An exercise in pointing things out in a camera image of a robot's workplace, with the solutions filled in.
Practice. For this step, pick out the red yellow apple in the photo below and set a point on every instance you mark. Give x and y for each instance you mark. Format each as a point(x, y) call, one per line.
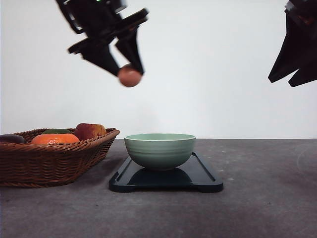
point(87, 131)

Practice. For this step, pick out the dark rectangular tray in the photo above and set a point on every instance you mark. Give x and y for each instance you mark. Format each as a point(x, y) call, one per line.
point(193, 175)

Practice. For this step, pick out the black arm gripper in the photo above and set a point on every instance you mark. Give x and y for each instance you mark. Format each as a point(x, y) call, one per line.
point(100, 22)
point(299, 49)

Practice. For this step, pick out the brown wicker basket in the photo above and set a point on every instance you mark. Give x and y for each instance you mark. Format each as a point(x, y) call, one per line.
point(35, 165)

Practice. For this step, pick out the orange mandarin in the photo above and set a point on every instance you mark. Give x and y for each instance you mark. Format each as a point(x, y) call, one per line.
point(54, 138)

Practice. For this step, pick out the green lime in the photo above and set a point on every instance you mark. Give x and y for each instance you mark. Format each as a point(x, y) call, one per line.
point(57, 131)

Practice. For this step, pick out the green ceramic bowl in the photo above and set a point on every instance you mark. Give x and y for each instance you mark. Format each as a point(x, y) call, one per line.
point(160, 151)

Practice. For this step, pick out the brown egg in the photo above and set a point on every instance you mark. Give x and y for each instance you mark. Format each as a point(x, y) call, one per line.
point(129, 77)

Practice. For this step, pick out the dark purple plum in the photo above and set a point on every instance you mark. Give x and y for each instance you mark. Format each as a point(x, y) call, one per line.
point(12, 138)

